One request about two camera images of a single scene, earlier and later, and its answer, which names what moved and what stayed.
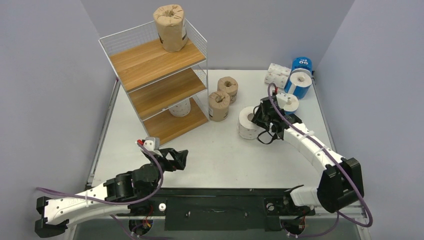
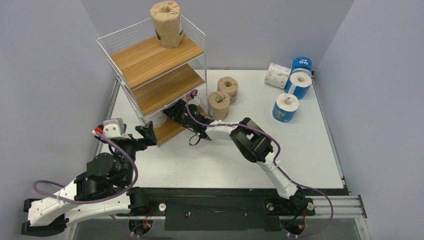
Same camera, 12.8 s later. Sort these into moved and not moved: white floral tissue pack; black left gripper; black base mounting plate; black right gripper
Moved: black right gripper; black left gripper
Not moved: white floral tissue pack; black base mounting plate
